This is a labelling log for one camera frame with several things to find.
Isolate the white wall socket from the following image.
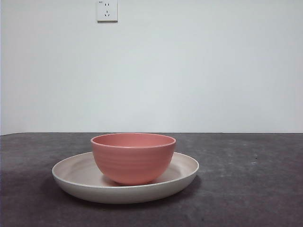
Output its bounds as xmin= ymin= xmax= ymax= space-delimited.
xmin=97 ymin=0 xmax=119 ymax=24

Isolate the red ribbed bowl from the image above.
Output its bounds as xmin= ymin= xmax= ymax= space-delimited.
xmin=90 ymin=133 xmax=177 ymax=186

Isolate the white round plate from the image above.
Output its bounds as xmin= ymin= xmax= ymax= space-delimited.
xmin=52 ymin=151 xmax=200 ymax=205

